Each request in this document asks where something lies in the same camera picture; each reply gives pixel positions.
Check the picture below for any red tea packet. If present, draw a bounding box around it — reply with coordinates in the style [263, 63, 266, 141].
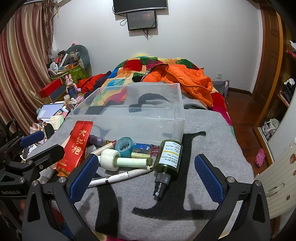
[56, 120, 93, 177]

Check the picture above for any purple black spray bottle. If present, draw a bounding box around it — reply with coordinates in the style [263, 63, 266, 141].
[87, 135, 108, 147]

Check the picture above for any white gauze bandage roll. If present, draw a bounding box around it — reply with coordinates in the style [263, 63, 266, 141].
[99, 149, 120, 172]

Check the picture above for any beige tube red cap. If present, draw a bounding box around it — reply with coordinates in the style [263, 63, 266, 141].
[91, 141, 117, 156]

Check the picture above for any teal tape roll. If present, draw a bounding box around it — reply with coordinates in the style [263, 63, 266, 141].
[115, 137, 135, 158]

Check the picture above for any light green tube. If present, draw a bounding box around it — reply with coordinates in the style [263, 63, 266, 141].
[115, 158, 148, 168]

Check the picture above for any dark green spray bottle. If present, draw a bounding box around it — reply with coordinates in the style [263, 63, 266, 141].
[153, 140, 183, 198]

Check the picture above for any blue card box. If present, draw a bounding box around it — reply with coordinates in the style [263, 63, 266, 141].
[135, 143, 151, 151]

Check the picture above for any blue white notebook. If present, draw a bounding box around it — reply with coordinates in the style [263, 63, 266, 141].
[37, 103, 64, 120]

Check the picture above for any red gift box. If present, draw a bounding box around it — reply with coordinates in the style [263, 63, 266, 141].
[39, 78, 63, 98]

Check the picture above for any pink croc shoe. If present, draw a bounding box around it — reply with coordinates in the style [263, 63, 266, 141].
[255, 148, 265, 168]

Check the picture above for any white pen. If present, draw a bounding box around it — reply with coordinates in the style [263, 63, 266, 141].
[88, 166, 153, 188]

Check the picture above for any pink rabbit toy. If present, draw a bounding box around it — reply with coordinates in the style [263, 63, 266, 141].
[65, 74, 81, 99]

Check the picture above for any red clothing pile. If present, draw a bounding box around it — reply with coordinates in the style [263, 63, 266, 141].
[77, 74, 108, 93]

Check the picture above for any green gift box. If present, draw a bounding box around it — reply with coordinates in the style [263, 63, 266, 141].
[68, 65, 89, 84]

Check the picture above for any grey green plush cushion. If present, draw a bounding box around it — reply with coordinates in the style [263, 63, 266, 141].
[66, 44, 90, 70]

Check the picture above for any striped red gold curtain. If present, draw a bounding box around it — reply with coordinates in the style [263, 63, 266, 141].
[1, 1, 53, 133]

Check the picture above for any colourful patchwork quilt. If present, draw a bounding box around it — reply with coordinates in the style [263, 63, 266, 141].
[89, 56, 232, 126]

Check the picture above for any clear plastic storage bin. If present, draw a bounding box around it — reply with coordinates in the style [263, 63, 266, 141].
[65, 83, 185, 145]

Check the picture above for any grey backpack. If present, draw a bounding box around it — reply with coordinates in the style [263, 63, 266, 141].
[213, 80, 229, 99]

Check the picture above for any wooden door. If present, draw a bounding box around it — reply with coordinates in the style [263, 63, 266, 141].
[252, 4, 283, 104]

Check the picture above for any orange puffer jacket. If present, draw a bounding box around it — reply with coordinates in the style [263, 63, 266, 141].
[142, 64, 213, 108]

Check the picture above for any large black wall monitor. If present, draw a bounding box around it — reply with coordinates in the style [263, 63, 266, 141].
[113, 0, 168, 14]

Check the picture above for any small black wall screen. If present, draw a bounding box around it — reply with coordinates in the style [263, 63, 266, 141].
[126, 10, 157, 31]

